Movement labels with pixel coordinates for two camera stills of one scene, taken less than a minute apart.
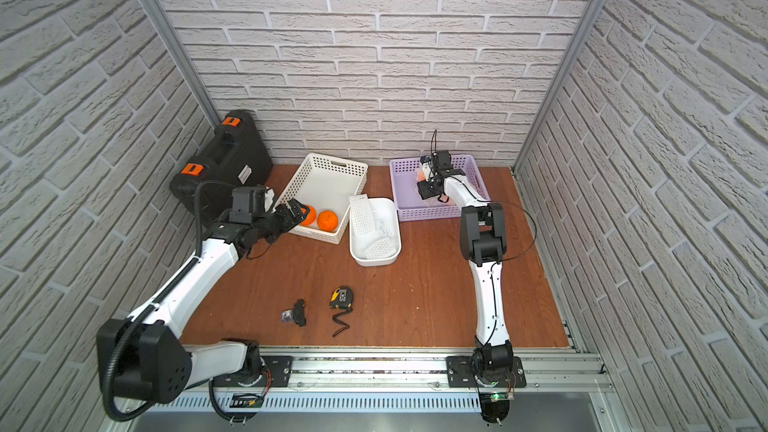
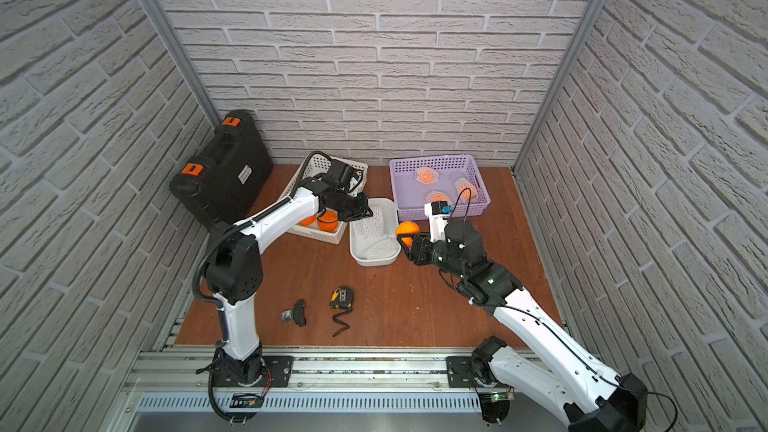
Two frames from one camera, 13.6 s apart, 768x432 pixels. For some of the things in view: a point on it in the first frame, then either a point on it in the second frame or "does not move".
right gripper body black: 432,187 to 430,254
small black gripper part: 295,314 does not move
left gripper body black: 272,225 to 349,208
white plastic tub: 374,232 does not move
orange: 327,221 does not move
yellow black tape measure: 341,298 does not move
